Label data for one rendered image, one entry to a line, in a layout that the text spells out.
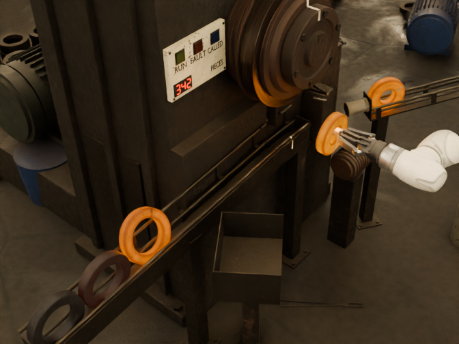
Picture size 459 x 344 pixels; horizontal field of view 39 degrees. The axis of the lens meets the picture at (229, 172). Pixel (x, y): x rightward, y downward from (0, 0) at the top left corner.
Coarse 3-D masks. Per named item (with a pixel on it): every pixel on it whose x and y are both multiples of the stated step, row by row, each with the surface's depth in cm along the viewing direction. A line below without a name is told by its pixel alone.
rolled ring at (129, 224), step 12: (132, 216) 202; (144, 216) 205; (156, 216) 208; (120, 228) 203; (132, 228) 202; (168, 228) 212; (120, 240) 202; (132, 240) 202; (156, 240) 213; (168, 240) 213; (132, 252) 203; (156, 252) 210
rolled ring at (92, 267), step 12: (108, 252) 193; (96, 264) 189; (108, 264) 192; (120, 264) 197; (84, 276) 188; (96, 276) 189; (120, 276) 201; (84, 288) 188; (108, 288) 201; (84, 300) 190; (96, 300) 194
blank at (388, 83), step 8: (384, 80) 262; (392, 80) 261; (376, 88) 261; (384, 88) 262; (392, 88) 263; (400, 88) 264; (376, 96) 264; (392, 96) 268; (400, 96) 267; (376, 104) 267; (384, 112) 270
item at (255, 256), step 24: (240, 216) 214; (264, 216) 213; (240, 240) 218; (264, 240) 218; (216, 264) 199; (240, 264) 211; (264, 264) 211; (216, 288) 198; (240, 288) 197; (264, 288) 196
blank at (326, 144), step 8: (336, 112) 224; (328, 120) 221; (336, 120) 221; (344, 120) 226; (320, 128) 221; (328, 128) 220; (344, 128) 230; (320, 136) 221; (328, 136) 221; (320, 144) 222; (328, 144) 224; (336, 144) 230; (320, 152) 226; (328, 152) 227
